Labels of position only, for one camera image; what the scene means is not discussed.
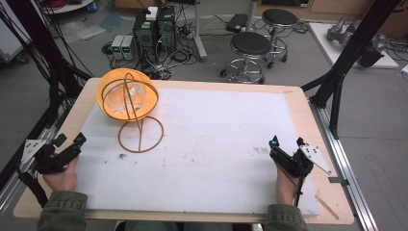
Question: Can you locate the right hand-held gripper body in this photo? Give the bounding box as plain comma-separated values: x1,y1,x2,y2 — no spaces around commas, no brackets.
268,143,333,179

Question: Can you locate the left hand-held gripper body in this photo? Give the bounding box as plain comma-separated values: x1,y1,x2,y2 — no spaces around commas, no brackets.
19,138,81,176

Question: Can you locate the person's left hand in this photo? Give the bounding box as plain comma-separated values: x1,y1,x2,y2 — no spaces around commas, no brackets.
42,156,80,193

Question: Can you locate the person's right hand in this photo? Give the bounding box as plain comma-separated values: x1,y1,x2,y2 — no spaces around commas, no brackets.
274,165,301,206

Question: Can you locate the orange bowl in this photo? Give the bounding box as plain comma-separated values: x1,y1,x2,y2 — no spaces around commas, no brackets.
95,67,160,122

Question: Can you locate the thin wooden stick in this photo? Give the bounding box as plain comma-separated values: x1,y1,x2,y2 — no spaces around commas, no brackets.
315,194,341,221

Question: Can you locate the clear plastic wrapper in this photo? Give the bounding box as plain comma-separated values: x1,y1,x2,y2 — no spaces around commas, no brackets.
104,80,147,114

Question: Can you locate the white foam mat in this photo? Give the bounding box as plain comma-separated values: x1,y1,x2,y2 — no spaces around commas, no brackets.
75,87,320,217

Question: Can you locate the black round stool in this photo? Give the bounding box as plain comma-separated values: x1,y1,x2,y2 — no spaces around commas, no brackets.
261,8,299,70
219,31,273,86

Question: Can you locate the white board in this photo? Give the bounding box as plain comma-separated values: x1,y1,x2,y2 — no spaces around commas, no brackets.
308,21,400,69

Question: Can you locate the grey power supply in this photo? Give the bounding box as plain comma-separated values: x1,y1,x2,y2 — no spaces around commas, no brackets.
111,35,125,61
121,35,138,62

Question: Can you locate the grey equipment case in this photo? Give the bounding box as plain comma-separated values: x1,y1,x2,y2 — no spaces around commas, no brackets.
0,18,32,64

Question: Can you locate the clear plastic sheet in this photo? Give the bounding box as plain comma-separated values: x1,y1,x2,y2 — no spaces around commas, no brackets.
60,12,125,43

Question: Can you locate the black computer tower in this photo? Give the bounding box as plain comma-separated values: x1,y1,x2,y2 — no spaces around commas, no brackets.
156,5,178,55
132,11,159,64

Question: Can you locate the black flat case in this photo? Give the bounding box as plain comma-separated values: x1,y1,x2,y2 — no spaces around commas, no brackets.
224,13,250,34

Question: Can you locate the grey metal table leg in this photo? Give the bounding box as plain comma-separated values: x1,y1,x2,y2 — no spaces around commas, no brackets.
191,0,209,63

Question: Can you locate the round white table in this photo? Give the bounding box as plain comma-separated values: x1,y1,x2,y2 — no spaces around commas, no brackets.
39,0,97,15

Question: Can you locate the white box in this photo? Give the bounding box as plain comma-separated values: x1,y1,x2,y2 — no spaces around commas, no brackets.
145,6,160,22

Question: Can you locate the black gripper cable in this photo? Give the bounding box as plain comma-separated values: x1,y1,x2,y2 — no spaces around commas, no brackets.
293,167,306,208

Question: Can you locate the black gripper strap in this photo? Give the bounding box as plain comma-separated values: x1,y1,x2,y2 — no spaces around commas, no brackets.
15,162,49,209

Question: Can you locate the aluminium rail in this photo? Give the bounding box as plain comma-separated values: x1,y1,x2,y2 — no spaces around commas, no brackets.
0,107,76,215
308,97,380,231

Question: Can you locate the grey metal bracket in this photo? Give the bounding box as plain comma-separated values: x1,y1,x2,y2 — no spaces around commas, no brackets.
327,176,350,187

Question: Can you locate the gold wire stand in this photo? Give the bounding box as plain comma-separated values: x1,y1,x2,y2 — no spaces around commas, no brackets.
100,71,165,154

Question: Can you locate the black metal frame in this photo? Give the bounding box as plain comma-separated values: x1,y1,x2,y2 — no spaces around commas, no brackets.
300,0,402,140
0,0,94,129

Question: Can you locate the grey metal post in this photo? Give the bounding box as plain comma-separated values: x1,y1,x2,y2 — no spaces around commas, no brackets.
244,0,260,33

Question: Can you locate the red cable coil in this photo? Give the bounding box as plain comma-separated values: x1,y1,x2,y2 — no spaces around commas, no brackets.
47,0,69,10

